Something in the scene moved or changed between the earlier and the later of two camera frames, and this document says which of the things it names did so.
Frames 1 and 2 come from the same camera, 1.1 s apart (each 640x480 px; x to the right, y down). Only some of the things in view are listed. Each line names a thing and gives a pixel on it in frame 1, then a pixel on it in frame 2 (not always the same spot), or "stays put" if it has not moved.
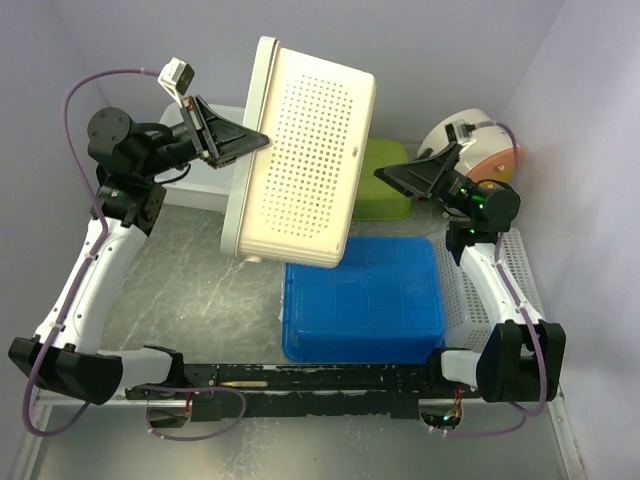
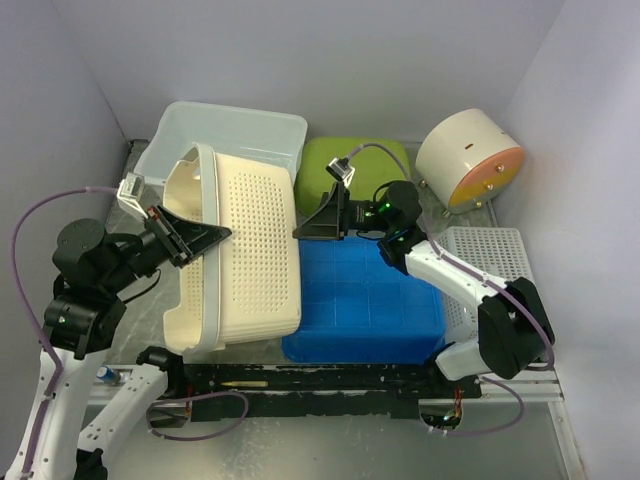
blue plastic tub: [382, 305] stays put
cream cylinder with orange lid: [492, 154] stays put
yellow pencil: [245, 383] stays put
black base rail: [303, 391] stays put
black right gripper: [425, 175] -> [330, 222]
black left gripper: [218, 140] -> [185, 238]
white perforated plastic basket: [467, 320] stays put
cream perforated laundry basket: [290, 201] -> [245, 287]
